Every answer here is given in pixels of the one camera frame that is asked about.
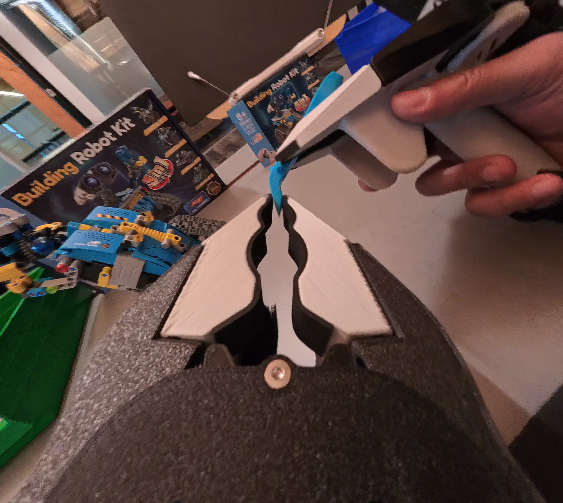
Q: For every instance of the grey blue toy robot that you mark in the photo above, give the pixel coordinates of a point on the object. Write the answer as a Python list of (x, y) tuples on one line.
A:
[(39, 243)]

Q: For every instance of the blue brick separator tool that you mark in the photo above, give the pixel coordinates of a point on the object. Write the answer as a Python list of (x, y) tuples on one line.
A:
[(278, 186)]

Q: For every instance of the blue tracked toy robot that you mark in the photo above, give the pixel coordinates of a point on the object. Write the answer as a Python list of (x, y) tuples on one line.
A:
[(110, 239)]

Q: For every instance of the black board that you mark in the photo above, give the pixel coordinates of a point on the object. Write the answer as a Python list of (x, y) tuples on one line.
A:
[(220, 18)]

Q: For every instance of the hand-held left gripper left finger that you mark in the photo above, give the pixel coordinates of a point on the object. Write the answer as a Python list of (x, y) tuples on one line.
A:
[(220, 283)]

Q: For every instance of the large robot kit box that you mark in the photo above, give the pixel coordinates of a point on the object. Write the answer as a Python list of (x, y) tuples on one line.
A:
[(110, 168)]

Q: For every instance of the small robot kit box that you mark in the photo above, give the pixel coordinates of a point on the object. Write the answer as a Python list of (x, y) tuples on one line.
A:
[(272, 115)]

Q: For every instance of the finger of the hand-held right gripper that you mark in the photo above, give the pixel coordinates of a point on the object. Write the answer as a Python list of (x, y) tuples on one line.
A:
[(330, 109), (321, 148)]

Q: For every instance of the white bar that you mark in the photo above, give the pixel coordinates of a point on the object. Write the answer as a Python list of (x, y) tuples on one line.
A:
[(281, 60)]

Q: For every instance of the white desk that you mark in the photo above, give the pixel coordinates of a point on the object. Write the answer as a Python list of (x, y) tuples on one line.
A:
[(440, 269)]

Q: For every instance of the cotton swab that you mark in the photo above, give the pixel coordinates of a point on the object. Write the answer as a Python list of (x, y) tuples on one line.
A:
[(209, 82), (330, 5)]

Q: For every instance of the person's right hand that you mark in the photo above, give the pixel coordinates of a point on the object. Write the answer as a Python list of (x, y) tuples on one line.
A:
[(506, 85)]

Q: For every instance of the green plastic bin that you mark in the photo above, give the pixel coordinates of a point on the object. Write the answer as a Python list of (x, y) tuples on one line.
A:
[(35, 357)]

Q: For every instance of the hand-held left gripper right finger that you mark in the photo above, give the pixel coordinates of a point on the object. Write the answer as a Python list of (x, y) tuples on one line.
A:
[(338, 287)]

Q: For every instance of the blue plastic bin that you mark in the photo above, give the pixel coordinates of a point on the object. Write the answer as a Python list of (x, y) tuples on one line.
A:
[(365, 40)]

